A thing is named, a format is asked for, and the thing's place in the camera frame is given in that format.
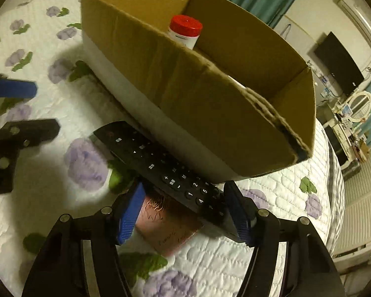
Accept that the pink card packet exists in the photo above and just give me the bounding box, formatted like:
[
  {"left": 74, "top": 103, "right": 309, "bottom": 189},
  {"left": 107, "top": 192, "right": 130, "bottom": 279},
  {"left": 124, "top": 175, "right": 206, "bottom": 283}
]
[{"left": 134, "top": 189, "right": 205, "bottom": 257}]

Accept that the red-capped white bottle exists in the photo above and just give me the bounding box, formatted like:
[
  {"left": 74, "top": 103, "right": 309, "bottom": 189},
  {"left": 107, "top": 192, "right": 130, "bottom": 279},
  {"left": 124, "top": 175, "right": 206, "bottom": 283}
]
[{"left": 167, "top": 15, "right": 204, "bottom": 50}]

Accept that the black wall television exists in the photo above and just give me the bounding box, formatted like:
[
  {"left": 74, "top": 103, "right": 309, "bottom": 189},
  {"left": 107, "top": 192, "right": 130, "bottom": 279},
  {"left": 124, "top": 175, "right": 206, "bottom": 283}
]
[{"left": 314, "top": 31, "right": 365, "bottom": 96}]

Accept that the white air conditioner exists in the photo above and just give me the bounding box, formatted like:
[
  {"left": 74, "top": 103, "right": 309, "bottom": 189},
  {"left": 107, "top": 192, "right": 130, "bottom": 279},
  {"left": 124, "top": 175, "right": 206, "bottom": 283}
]
[{"left": 337, "top": 0, "right": 371, "bottom": 65}]

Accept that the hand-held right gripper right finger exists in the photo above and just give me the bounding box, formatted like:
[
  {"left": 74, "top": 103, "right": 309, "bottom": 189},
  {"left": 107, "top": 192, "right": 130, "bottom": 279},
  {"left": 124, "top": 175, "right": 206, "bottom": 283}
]
[{"left": 224, "top": 181, "right": 345, "bottom": 297}]

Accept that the brown cardboard box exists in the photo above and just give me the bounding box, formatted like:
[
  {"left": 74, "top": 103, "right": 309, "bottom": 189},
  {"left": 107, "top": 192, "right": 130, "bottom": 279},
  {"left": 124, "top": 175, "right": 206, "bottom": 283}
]
[{"left": 80, "top": 0, "right": 316, "bottom": 182}]

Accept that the black remote control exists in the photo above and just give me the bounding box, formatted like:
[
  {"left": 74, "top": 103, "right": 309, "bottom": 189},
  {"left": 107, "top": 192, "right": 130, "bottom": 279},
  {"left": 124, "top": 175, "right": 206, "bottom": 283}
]
[{"left": 93, "top": 121, "right": 235, "bottom": 232}]

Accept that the white louvred wardrobe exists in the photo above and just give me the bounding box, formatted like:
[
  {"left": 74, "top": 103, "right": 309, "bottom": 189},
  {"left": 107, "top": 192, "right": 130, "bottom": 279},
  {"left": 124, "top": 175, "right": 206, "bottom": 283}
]
[{"left": 331, "top": 151, "right": 371, "bottom": 273}]

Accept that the white floral quilt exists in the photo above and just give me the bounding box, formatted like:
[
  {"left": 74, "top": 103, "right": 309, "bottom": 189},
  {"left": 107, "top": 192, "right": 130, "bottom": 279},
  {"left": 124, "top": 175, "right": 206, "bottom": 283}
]
[{"left": 0, "top": 0, "right": 337, "bottom": 297}]

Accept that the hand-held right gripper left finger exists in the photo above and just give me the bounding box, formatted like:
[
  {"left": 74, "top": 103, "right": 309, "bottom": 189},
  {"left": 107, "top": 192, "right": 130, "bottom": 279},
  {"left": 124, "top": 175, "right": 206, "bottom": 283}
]
[{"left": 22, "top": 181, "right": 146, "bottom": 297}]

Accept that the white oval mirror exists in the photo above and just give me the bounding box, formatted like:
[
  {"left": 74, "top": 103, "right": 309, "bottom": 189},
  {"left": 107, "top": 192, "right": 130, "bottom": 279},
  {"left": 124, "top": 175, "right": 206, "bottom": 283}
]
[{"left": 343, "top": 90, "right": 371, "bottom": 124}]

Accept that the white dressing table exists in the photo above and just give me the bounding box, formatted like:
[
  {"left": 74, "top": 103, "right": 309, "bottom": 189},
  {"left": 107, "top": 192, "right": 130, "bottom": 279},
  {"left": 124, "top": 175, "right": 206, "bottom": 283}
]
[{"left": 323, "top": 111, "right": 371, "bottom": 174}]

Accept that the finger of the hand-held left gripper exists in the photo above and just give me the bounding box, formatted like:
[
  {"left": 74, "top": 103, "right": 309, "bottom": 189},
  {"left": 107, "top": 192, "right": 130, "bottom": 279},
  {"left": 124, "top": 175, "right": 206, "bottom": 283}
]
[
  {"left": 0, "top": 79, "right": 38, "bottom": 99},
  {"left": 0, "top": 118, "right": 61, "bottom": 149}
]

